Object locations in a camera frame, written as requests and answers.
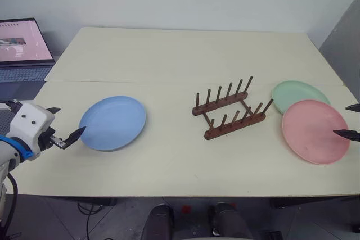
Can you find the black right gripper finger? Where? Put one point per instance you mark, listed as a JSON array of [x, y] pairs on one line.
[[348, 134], [353, 108]]

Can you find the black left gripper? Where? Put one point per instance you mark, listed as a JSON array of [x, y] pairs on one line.
[[45, 140]]

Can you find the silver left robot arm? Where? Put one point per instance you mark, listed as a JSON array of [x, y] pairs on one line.
[[8, 153]]

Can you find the brown wooden dish rack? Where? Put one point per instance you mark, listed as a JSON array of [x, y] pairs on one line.
[[225, 102]]

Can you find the red plate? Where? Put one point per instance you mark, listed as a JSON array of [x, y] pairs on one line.
[[312, 131]]

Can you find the blue plate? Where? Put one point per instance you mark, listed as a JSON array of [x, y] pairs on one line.
[[114, 123]]

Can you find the grey partition panel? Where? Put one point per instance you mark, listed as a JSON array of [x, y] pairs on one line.
[[344, 51]]

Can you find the green plate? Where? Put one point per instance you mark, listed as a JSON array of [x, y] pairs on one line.
[[298, 95]]

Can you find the open grey laptop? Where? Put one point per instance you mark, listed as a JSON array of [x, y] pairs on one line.
[[19, 46]]

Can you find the dark rounded shape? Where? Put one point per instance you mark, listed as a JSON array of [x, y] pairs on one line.
[[160, 223], [227, 221]]

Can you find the small red object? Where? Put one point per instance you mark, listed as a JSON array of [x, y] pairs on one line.
[[185, 209]]

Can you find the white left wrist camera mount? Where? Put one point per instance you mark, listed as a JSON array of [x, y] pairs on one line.
[[26, 123]]

